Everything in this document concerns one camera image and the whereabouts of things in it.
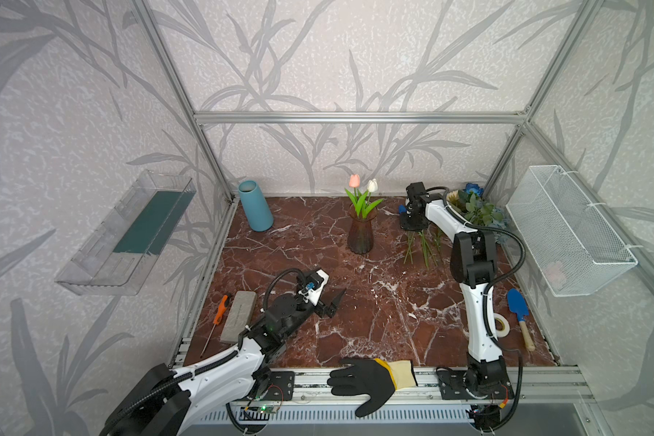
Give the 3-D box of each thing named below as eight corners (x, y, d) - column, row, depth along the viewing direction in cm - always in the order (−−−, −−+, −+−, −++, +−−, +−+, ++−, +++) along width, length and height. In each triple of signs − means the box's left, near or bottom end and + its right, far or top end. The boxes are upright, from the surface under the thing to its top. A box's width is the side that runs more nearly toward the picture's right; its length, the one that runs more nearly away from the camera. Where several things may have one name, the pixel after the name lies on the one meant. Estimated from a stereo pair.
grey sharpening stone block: (224, 341, 83) (220, 338, 80) (237, 295, 93) (234, 291, 90) (247, 342, 83) (244, 338, 80) (257, 295, 93) (255, 291, 90)
